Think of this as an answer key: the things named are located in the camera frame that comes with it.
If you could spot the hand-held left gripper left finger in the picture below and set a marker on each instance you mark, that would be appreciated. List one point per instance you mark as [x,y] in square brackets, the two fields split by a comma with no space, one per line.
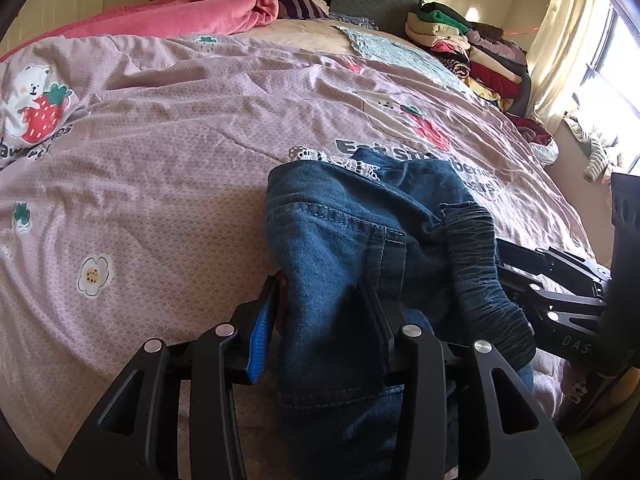
[260,342]

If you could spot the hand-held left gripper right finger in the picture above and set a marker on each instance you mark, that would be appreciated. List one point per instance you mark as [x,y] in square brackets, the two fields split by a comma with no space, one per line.
[384,325]

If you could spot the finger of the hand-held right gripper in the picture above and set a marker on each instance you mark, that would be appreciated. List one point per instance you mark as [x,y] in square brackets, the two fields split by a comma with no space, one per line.
[565,325]
[560,265]

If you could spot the blue denim pants lace trim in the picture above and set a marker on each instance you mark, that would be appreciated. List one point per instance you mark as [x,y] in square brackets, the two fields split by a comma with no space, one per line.
[330,260]

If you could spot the green cloth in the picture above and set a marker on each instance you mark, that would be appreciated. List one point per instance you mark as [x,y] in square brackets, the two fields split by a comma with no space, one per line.
[605,425]

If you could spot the floral bag with clothes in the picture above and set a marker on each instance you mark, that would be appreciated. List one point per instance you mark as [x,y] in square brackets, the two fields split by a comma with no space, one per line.
[542,152]

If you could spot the pale striped cloth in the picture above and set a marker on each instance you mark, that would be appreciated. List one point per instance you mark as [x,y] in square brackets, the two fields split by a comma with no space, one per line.
[597,152]

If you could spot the pink strawberry printed blanket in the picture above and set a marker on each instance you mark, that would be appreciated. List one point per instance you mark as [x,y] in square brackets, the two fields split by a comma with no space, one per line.
[175,185]

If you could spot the window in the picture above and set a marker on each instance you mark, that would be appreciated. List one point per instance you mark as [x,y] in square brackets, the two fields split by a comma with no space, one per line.
[620,75]

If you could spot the stack of folded clothes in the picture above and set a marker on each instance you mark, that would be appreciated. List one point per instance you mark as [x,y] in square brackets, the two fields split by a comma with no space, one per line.
[475,55]

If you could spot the cream curtain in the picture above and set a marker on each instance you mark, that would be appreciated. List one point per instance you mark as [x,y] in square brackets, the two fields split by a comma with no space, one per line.
[565,35]

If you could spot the teal patterned cloth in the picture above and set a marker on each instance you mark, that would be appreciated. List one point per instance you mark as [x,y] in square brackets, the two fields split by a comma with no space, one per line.
[400,55]

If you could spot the purple striped cloth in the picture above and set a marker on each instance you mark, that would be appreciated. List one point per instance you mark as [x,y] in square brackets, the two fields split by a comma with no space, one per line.
[295,2]

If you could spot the pink duvet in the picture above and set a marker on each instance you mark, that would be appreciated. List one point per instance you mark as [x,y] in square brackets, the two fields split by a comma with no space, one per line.
[175,15]

